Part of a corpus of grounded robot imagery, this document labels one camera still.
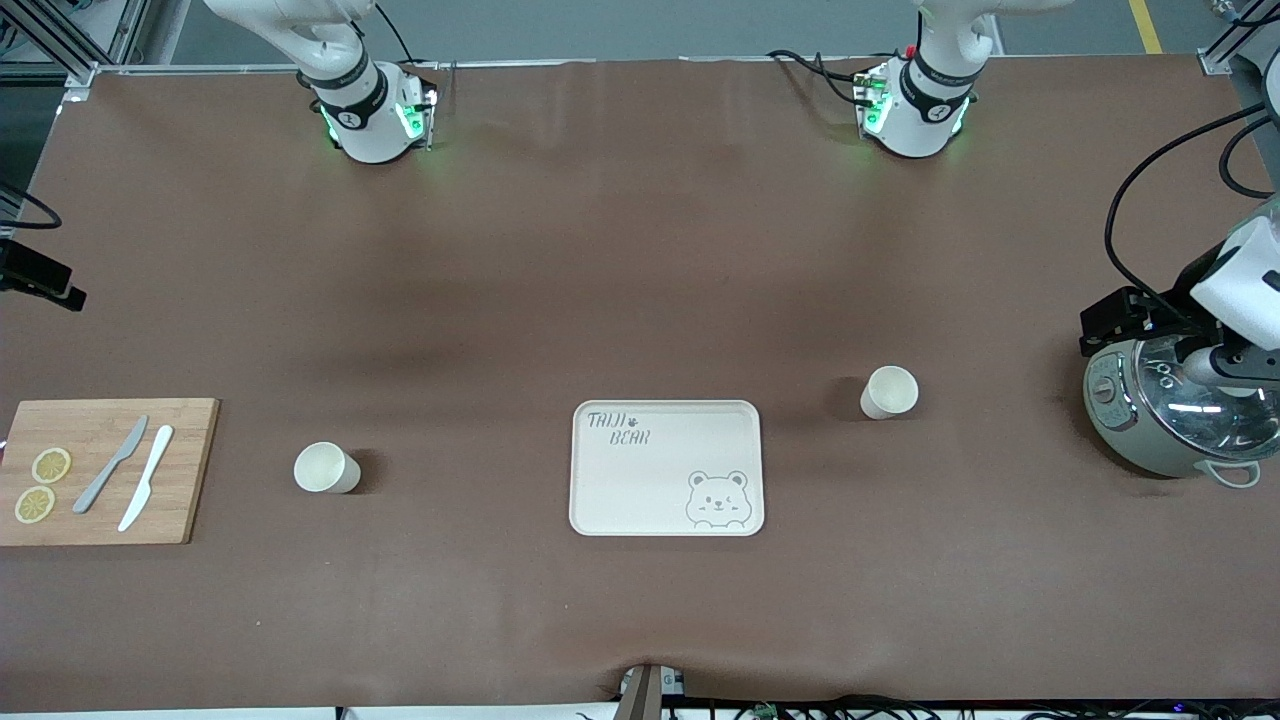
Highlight aluminium frame profile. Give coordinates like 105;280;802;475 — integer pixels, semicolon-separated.
1198;0;1280;77
0;0;151;89

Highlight black base power cables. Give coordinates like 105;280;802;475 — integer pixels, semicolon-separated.
767;48;886;107

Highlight grey plastic knife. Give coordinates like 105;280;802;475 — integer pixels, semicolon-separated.
73;415;150;515

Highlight wooden cutting board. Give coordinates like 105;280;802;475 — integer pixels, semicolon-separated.
0;398;221;547

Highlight white IKEA cup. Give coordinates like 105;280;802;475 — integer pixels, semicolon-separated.
860;365;920;421
293;441;362;495

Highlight white plastic knife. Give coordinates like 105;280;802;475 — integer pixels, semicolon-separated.
118;425;175;533

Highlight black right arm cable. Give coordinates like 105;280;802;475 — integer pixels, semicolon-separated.
0;184;64;230

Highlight cream bear print tray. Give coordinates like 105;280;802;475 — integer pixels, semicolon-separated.
569;400;765;537

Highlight grey pot with glass lid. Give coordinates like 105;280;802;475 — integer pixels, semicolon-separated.
1083;335;1280;490

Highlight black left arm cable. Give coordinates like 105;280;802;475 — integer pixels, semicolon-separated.
1104;100;1280;323

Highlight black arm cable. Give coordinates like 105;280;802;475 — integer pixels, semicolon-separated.
1104;100;1280;323
0;184;64;230

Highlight metal table edge bracket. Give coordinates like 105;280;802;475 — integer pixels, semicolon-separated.
617;663;687;720

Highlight glass pot lid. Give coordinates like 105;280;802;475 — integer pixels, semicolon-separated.
1135;335;1280;459

